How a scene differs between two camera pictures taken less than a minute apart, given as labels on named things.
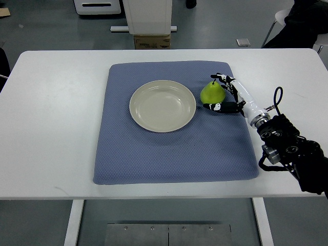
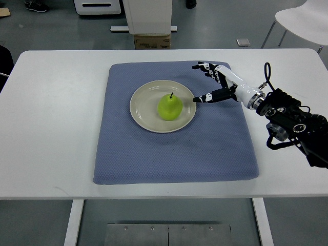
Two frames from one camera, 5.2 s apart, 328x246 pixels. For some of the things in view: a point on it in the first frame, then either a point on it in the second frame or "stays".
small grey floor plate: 243,42 stays
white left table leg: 73,224 stays
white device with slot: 97,6 stays
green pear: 212,93 to 170,107
